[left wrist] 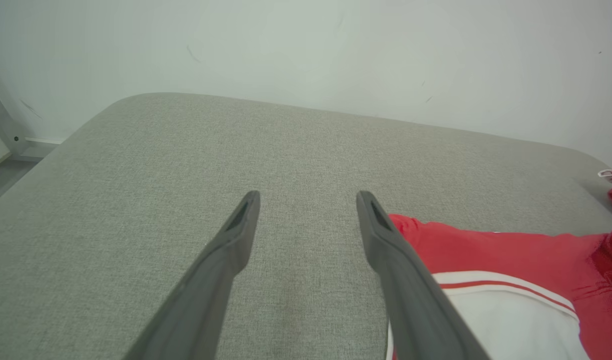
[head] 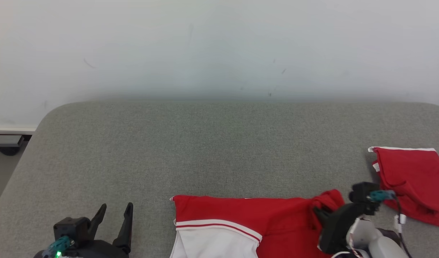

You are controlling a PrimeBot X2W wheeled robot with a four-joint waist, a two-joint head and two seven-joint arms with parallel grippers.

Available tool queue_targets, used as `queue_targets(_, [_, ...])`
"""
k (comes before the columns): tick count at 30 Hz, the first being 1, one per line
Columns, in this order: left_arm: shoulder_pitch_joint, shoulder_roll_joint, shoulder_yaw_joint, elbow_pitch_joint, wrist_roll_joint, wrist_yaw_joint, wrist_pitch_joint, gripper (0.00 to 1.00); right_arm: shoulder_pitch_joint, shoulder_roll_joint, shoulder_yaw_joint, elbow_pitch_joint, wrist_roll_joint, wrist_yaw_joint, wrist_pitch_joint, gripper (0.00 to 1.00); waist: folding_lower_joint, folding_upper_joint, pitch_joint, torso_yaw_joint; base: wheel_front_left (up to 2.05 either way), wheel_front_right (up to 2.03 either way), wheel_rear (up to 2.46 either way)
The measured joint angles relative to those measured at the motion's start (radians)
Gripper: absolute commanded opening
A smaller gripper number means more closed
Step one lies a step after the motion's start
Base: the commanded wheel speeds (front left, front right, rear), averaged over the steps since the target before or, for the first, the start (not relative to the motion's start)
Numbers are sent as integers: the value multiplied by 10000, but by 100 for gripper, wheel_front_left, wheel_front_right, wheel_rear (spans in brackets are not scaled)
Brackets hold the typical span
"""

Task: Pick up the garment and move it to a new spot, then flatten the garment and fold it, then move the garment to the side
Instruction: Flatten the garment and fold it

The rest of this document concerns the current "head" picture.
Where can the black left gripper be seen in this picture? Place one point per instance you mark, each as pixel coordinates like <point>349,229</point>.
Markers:
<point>94,251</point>

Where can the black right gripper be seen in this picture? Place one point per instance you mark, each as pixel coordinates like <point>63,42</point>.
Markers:
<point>335,231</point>

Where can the red white jersey shirt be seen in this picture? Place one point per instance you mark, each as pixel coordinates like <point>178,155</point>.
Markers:
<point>241,211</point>

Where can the red Bulls 23 shorts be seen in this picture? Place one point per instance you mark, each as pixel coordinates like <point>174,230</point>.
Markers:
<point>416,179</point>

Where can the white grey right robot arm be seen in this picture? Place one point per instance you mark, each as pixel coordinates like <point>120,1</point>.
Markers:
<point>380,247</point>

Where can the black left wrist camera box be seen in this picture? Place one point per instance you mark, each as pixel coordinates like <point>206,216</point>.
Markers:
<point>74,227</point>

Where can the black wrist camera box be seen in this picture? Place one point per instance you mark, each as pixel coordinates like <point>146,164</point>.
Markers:
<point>362,190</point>
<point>74,227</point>

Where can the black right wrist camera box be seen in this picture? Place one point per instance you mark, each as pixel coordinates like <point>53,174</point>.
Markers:
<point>362,190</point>

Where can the teal left camera connector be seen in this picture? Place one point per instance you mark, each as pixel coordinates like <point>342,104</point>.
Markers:
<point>60,245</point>

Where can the teal camera connector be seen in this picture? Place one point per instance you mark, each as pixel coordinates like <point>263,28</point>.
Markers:
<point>60,245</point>
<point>380,195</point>

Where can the teal right camera connector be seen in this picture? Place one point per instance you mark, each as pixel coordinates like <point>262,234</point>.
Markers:
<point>380,195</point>

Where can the black frame foot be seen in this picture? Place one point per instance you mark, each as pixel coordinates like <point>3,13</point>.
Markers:
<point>9,150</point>

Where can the grey metal frame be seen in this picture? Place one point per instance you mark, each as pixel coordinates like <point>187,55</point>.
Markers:
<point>4,140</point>

